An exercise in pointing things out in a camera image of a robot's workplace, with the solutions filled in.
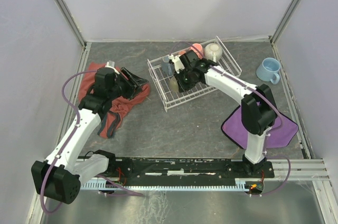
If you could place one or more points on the olive green small cup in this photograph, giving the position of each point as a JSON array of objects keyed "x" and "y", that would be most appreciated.
[{"x": 173, "y": 85}]

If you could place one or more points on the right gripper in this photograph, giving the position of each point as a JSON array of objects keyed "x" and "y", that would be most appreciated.
[{"x": 180, "y": 80}]

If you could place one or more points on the purple cloth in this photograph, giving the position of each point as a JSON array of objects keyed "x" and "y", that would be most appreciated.
[{"x": 280, "y": 136}]

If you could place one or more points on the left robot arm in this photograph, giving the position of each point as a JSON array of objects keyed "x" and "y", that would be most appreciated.
[{"x": 59, "y": 176}]

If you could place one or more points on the red cloth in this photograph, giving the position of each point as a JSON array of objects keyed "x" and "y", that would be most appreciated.
[{"x": 120, "y": 106}]

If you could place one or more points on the light blue mug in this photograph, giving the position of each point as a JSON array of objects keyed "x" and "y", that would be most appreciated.
[{"x": 268, "y": 71}]

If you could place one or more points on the grey blue mug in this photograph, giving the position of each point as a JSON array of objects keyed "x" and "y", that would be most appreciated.
[{"x": 166, "y": 66}]

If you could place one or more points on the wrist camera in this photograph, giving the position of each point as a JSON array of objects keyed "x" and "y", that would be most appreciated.
[
  {"x": 175, "y": 63},
  {"x": 111, "y": 64}
]

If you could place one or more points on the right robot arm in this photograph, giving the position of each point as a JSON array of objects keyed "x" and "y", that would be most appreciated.
[{"x": 258, "y": 108}]

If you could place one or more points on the white wire dish rack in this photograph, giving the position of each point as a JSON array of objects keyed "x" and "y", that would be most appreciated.
[{"x": 171, "y": 99}]

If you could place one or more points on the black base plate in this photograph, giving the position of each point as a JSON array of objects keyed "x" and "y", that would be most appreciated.
[{"x": 174, "y": 172}]

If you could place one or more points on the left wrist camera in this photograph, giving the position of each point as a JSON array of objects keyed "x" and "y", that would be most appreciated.
[{"x": 111, "y": 64}]

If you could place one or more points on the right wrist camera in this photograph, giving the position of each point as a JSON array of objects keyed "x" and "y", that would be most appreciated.
[{"x": 175, "y": 63}]

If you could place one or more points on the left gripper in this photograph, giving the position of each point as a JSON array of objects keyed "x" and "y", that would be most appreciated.
[{"x": 128, "y": 82}]

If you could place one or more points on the cream speckled mug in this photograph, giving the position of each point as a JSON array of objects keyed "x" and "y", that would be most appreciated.
[{"x": 213, "y": 51}]

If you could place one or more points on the light blue cable duct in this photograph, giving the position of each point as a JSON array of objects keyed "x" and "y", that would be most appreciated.
[{"x": 103, "y": 185}]

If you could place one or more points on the large pink mug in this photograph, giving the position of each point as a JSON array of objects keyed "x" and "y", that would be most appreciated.
[{"x": 198, "y": 50}]

